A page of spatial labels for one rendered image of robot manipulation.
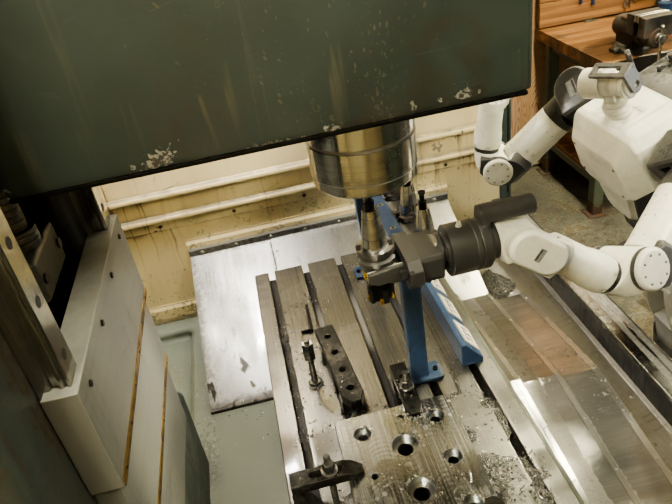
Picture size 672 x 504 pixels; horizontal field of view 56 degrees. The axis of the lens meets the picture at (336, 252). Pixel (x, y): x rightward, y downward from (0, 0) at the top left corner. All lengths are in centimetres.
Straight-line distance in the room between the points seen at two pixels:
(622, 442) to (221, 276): 124
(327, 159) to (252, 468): 104
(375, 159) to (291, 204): 125
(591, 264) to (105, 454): 82
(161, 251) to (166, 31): 147
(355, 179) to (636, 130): 77
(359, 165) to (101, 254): 47
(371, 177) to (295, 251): 124
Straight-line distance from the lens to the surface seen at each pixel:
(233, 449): 179
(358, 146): 85
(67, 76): 77
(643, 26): 332
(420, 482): 118
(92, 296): 101
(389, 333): 158
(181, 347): 223
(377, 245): 100
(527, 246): 105
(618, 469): 154
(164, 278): 221
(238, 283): 206
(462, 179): 222
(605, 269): 119
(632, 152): 146
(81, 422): 87
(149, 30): 74
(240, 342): 196
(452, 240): 103
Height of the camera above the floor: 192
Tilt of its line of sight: 32 degrees down
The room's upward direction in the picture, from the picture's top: 10 degrees counter-clockwise
